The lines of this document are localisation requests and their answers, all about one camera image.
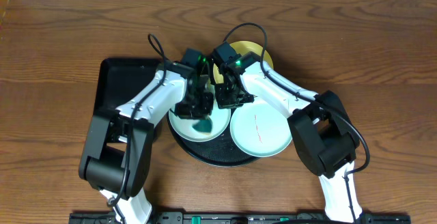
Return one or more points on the rectangular black tray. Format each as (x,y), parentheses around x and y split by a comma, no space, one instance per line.
(121,79)

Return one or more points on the round black tray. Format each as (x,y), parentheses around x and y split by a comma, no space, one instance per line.
(221,151)

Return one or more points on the green yellow sponge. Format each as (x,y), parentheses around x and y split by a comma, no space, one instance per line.
(204,126)

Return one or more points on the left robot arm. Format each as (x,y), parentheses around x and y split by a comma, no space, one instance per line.
(117,151)

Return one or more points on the yellow plate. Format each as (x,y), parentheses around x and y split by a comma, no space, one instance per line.
(242,47)

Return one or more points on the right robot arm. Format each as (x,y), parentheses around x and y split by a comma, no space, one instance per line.
(323,135)

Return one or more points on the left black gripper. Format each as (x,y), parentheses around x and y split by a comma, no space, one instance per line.
(186,115)

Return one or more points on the light blue plate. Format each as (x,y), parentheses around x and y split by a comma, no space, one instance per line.
(259,130)
(220,120)

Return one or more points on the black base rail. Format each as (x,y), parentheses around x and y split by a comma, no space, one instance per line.
(180,218)

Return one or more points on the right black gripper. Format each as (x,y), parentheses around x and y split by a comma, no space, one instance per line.
(224,103)

